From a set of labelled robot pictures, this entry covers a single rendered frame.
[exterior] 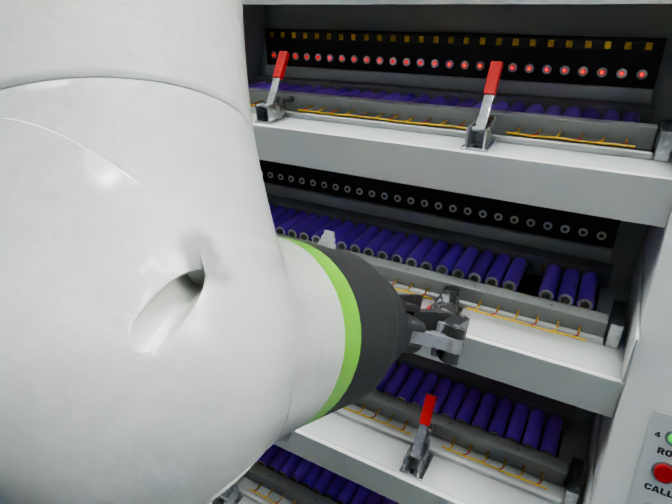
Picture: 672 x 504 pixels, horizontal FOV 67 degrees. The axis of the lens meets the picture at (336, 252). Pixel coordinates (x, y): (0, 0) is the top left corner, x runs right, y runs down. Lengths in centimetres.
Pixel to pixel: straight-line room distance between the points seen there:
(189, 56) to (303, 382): 11
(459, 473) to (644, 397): 23
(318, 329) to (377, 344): 7
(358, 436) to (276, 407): 52
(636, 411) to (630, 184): 21
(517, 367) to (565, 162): 21
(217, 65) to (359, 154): 42
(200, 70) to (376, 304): 14
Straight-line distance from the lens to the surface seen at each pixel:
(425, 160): 55
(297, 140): 62
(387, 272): 62
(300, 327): 17
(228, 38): 19
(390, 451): 67
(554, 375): 55
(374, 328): 24
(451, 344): 34
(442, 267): 64
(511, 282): 63
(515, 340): 56
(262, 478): 85
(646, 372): 54
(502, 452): 66
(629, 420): 56
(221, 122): 17
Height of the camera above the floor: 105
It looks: 11 degrees down
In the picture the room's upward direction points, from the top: 8 degrees clockwise
